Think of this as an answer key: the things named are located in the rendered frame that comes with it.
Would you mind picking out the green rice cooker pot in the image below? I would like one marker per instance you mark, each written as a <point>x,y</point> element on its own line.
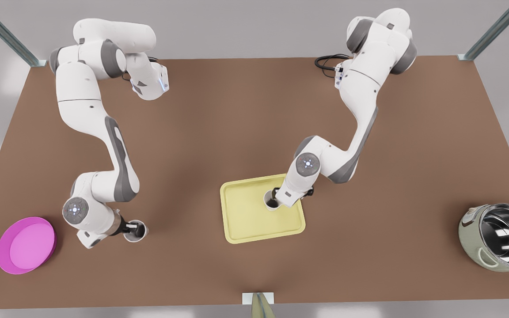
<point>499,237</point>

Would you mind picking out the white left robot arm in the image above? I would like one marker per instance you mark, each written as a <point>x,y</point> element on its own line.
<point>360,92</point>

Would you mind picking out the white IKEA cup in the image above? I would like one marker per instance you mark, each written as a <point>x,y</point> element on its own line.
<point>270,204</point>
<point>136,235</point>

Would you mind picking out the silver frame post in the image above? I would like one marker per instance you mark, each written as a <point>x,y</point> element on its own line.
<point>493,31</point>
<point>259,305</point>
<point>5,32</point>

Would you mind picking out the yellow rectangular tray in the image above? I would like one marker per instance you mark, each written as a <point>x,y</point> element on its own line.
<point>254,216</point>

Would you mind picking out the pink round bowl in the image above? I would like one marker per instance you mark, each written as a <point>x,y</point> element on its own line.
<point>25,245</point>

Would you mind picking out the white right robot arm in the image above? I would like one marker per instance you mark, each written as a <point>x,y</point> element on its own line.
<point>80,97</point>

